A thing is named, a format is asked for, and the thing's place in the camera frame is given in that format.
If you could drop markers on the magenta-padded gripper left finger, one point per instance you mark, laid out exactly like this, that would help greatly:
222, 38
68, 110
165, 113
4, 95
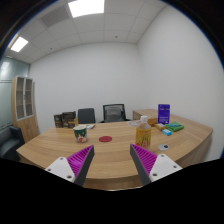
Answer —
59, 168

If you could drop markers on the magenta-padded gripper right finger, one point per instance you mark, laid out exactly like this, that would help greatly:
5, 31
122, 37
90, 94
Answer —
164, 166

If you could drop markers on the yellow-labelled drink bottle white cap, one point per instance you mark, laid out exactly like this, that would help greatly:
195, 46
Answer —
143, 136

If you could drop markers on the small white round disc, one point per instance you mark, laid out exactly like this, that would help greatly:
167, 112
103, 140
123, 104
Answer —
163, 147

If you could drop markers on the small blue packet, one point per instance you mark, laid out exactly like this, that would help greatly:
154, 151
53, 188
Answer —
167, 132

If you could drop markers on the small yellow box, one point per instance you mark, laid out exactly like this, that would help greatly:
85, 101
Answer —
160, 126

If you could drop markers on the green patterned white mug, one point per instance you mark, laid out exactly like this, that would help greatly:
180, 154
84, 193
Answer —
80, 134

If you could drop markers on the green packet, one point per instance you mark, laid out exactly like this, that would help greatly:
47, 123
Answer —
174, 126

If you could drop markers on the small dark box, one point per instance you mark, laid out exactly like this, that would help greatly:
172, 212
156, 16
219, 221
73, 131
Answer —
58, 121

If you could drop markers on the wooden shelf cabinet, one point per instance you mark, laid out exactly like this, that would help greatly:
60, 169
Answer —
29, 128

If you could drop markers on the clear round plate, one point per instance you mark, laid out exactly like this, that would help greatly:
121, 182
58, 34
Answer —
134, 123

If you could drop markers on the purple upright box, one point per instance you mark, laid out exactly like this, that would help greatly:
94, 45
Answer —
163, 114

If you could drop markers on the wide dark box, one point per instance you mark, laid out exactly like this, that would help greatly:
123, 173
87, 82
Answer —
68, 115

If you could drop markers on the flat round red coaster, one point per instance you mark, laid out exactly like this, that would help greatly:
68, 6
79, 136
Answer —
105, 139

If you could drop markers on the black sofa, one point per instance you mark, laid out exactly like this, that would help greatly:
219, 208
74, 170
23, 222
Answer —
10, 141

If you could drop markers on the wooden side desk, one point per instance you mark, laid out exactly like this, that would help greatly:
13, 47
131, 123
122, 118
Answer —
141, 114

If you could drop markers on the black padded office chair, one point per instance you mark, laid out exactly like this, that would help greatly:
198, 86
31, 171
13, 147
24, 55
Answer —
86, 115

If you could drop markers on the black mesh office chair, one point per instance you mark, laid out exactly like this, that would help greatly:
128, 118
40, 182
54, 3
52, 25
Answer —
114, 113

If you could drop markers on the ceiling air vent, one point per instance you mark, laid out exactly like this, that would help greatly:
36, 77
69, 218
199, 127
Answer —
54, 16

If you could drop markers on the large ceiling light panel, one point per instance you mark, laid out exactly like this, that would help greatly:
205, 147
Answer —
86, 7

